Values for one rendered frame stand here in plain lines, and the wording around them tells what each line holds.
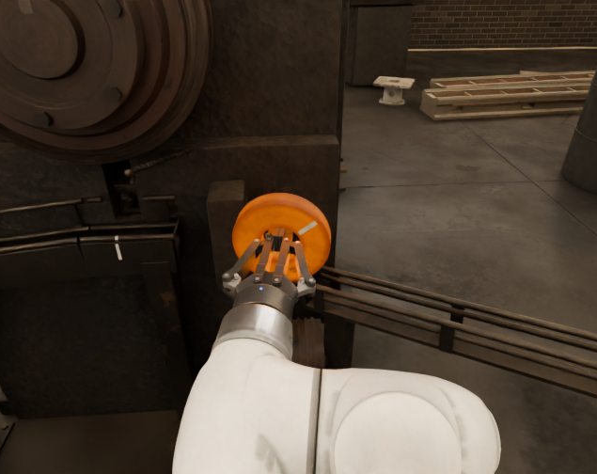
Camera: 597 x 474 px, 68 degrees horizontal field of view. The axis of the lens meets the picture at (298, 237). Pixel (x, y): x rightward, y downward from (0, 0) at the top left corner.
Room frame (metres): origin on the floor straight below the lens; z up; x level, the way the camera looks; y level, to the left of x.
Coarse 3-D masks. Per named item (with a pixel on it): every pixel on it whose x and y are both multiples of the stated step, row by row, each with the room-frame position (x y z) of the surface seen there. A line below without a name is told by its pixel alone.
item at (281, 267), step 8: (288, 240) 0.55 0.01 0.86; (280, 248) 0.53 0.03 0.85; (288, 248) 0.53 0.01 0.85; (280, 256) 0.51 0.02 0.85; (288, 256) 0.52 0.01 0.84; (280, 264) 0.49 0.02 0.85; (288, 264) 0.52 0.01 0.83; (280, 272) 0.47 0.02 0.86; (272, 280) 0.45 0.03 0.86; (280, 280) 0.45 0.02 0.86
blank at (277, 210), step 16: (256, 208) 0.58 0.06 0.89; (272, 208) 0.57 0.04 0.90; (288, 208) 0.57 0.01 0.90; (304, 208) 0.57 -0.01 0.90; (240, 224) 0.58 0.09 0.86; (256, 224) 0.58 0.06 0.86; (272, 224) 0.58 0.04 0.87; (288, 224) 0.57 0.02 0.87; (304, 224) 0.57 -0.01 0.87; (320, 224) 0.57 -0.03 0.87; (240, 240) 0.58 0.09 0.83; (304, 240) 0.57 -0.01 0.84; (320, 240) 0.57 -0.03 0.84; (240, 256) 0.58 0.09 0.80; (320, 256) 0.57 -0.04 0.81; (288, 272) 0.58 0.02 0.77
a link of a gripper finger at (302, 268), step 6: (294, 246) 0.53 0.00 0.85; (300, 246) 0.53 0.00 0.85; (300, 252) 0.52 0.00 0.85; (294, 258) 0.53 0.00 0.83; (300, 258) 0.51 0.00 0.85; (300, 264) 0.49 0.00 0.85; (306, 264) 0.49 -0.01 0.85; (300, 270) 0.48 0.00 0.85; (306, 270) 0.48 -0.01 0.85; (300, 276) 0.47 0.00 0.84; (306, 276) 0.46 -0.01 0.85; (312, 276) 0.46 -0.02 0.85; (306, 282) 0.45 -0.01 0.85; (312, 282) 0.45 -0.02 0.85; (306, 294) 0.45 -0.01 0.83; (312, 294) 0.45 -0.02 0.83
